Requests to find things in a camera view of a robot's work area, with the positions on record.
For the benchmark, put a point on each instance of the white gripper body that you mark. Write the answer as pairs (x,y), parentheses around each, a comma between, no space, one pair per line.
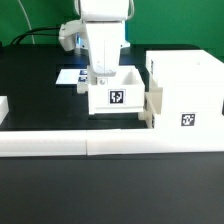
(104,44)

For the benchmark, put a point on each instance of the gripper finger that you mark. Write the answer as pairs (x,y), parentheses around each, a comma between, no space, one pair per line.
(102,80)

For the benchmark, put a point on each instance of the white drawer tray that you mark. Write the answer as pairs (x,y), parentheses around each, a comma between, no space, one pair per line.
(124,92)
(3,108)

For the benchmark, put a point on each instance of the white drawer cabinet box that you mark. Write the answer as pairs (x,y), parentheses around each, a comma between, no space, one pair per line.
(186,89)

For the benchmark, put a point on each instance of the white front drawer tray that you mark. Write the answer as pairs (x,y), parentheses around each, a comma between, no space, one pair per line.
(3,108)

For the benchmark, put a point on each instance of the fiducial marker sheet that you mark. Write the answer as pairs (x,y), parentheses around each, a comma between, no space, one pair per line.
(71,76)

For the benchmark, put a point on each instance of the white foam front barrier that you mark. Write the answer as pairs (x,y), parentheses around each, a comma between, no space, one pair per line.
(109,142)

